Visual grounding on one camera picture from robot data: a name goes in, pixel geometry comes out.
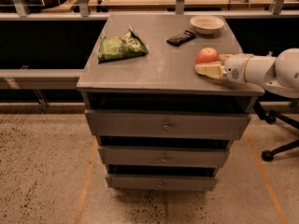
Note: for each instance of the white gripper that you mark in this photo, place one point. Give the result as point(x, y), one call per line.
point(235, 68)

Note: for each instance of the red apple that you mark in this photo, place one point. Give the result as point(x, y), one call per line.
point(206, 55)

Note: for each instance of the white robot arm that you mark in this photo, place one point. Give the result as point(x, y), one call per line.
point(278, 75)

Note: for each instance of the dark rxbar chocolate bar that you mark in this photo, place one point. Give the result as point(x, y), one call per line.
point(180, 39)

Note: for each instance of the white bowl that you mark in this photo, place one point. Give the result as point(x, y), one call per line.
point(206, 25)

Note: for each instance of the grey drawer cabinet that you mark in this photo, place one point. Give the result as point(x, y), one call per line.
point(163, 81)

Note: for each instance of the middle grey drawer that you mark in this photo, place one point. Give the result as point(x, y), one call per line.
point(157, 156)

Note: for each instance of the grey drawer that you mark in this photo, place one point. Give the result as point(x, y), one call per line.
point(157, 156)
point(167, 125)
point(164, 182)

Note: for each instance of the green chip bag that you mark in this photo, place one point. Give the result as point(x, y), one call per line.
point(116, 48)

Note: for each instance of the top grey drawer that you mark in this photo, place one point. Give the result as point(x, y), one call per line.
point(167, 125)

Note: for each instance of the bottom grey drawer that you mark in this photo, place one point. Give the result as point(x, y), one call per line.
point(164, 182)

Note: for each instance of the metal railing frame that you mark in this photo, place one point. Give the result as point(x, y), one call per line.
point(41, 9)

